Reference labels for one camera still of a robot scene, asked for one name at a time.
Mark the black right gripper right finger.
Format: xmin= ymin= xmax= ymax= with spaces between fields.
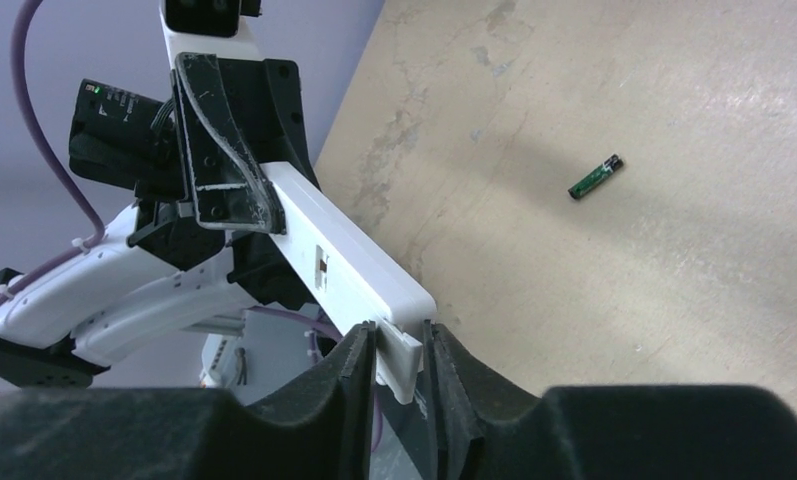
xmin=423 ymin=322 xmax=797 ymax=479

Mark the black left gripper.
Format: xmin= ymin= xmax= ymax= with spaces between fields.
xmin=174 ymin=52 xmax=319 ymax=311

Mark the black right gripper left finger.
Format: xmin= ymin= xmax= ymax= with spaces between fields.
xmin=0 ymin=322 xmax=376 ymax=479

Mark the white air conditioner remote control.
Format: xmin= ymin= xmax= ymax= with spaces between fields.
xmin=262 ymin=162 xmax=436 ymax=345

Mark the white battery compartment cover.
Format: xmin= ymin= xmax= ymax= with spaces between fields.
xmin=375 ymin=310 xmax=436 ymax=405

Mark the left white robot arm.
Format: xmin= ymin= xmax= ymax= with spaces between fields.
xmin=0 ymin=54 xmax=315 ymax=388

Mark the green black battery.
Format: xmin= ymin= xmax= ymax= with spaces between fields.
xmin=568 ymin=154 xmax=625 ymax=200

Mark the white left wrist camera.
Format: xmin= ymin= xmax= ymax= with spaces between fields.
xmin=159 ymin=0 xmax=265 ymax=70

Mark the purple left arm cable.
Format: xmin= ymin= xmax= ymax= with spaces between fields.
xmin=0 ymin=0 xmax=108 ymax=319

